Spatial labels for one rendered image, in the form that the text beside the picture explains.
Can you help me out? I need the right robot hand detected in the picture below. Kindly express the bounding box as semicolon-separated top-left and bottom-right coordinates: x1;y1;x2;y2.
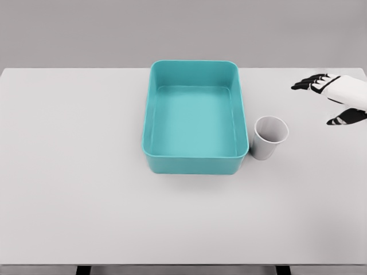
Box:
291;73;367;127

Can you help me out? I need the white paper cup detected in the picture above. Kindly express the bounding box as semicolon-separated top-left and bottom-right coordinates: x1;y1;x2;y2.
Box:
251;115;290;161

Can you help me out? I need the teal plastic basket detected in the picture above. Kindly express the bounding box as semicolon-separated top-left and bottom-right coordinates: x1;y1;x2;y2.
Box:
140;60;249;175

